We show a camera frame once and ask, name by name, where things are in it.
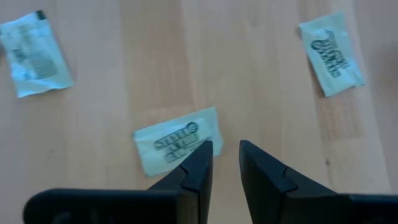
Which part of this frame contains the pale green Stevia packet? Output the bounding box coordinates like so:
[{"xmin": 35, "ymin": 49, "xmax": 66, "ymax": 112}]
[
  {"xmin": 132, "ymin": 106, "xmax": 224, "ymax": 178},
  {"xmin": 0, "ymin": 9, "xmax": 75, "ymax": 99},
  {"xmin": 298, "ymin": 11, "xmax": 367, "ymax": 98}
]

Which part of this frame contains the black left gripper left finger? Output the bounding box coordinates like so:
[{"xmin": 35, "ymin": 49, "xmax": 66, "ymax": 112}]
[{"xmin": 22, "ymin": 139, "xmax": 215, "ymax": 224}]

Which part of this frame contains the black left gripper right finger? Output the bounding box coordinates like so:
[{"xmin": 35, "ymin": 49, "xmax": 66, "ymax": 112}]
[{"xmin": 238, "ymin": 139, "xmax": 398, "ymax": 224}]

